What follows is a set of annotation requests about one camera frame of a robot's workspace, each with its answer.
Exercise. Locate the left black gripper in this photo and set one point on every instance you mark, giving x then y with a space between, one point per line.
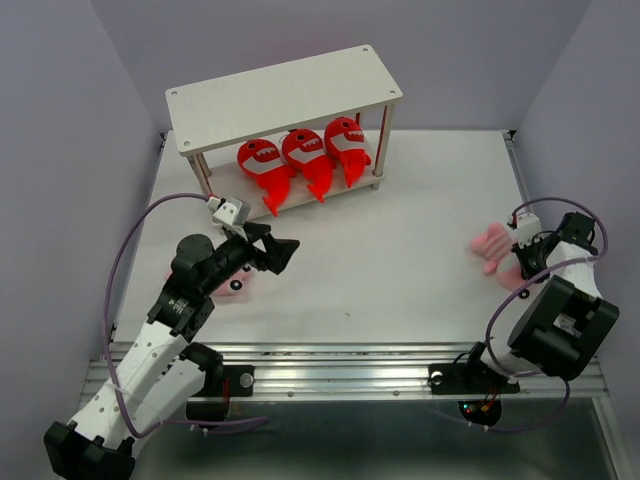
279 249

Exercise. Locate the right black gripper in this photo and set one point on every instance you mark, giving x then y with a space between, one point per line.
526 272

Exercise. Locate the pink striped plush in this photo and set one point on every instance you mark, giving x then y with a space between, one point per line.
236 284

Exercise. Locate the pink plush toy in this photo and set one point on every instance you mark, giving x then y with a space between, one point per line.
500 262

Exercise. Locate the red clownfish plush toy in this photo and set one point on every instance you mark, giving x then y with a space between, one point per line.
261 160

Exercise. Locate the red shark plush toy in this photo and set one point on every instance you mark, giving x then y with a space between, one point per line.
303 149

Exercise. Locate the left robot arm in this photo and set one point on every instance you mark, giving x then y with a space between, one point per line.
165 365

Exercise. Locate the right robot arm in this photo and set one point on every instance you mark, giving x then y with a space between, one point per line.
567 318

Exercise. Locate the white two-tier shelf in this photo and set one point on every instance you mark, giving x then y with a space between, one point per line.
211 118

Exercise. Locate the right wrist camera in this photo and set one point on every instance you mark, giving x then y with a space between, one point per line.
523 228

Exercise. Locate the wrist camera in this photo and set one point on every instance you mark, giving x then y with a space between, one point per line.
229 214
523 228

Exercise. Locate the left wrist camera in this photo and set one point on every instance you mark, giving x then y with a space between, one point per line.
229 214

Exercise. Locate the aluminium mounting rail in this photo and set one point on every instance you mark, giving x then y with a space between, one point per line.
352 372

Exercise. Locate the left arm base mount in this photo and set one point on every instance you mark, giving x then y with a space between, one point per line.
212 403

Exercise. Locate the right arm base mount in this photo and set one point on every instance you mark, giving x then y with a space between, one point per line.
479 386

